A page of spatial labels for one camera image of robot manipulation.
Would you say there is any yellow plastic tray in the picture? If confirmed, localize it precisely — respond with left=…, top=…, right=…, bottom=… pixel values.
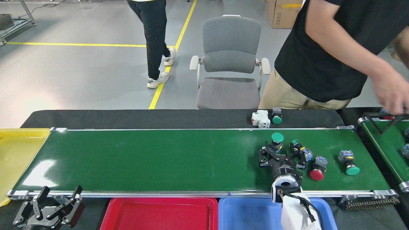
left=0, top=128, right=51, bottom=207

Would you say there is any metal frame cart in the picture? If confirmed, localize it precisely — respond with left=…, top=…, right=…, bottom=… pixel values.
left=0, top=0, right=36, bottom=45

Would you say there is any brown cardboard box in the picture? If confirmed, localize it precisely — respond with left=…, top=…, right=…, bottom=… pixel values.
left=268, top=0, right=302, bottom=29

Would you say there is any tan plant pot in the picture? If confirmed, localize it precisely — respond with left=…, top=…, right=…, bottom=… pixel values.
left=392, top=30, right=409, bottom=62

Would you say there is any black case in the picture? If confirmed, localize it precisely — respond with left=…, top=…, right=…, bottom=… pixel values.
left=0, top=14, right=15, bottom=31

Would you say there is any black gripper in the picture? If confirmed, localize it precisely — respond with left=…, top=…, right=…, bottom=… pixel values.
left=13, top=185, right=85, bottom=230
left=258, top=142, right=308, bottom=183

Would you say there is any long green conveyor belt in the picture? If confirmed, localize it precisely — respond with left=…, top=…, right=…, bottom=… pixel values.
left=6, top=125, right=400, bottom=200

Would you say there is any short green conveyor belt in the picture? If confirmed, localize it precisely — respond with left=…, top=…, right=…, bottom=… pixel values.
left=358, top=117, right=409, bottom=192

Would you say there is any red plastic tray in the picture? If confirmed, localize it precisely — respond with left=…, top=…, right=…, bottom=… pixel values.
left=100, top=197, right=219, bottom=230

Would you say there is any person's right hand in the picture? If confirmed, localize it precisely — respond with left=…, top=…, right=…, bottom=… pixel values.
left=372, top=68, right=409, bottom=115

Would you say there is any black guide frame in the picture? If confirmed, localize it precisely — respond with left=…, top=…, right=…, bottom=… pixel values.
left=363, top=112, right=409, bottom=134

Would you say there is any green mushroom push button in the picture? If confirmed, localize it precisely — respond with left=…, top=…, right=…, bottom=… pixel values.
left=271, top=107, right=283, bottom=125
left=289, top=140, right=314, bottom=161
left=338, top=150, right=360, bottom=176
left=271, top=132, right=284, bottom=154

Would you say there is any white circuit breaker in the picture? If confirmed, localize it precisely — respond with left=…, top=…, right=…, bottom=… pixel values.
left=251, top=110, right=271, bottom=129

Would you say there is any grey office chair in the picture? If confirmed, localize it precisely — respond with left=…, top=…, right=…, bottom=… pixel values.
left=189, top=15, right=271, bottom=110

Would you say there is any person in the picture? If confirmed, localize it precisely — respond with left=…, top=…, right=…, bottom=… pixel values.
left=258, top=0, right=409, bottom=115
left=127, top=0, right=177, bottom=89

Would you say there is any blue plastic tray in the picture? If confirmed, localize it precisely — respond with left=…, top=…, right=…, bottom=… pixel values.
left=218, top=197, right=338, bottom=230

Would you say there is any conveyor drive chain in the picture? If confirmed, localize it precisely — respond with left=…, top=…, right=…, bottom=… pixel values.
left=339, top=195, right=400, bottom=210

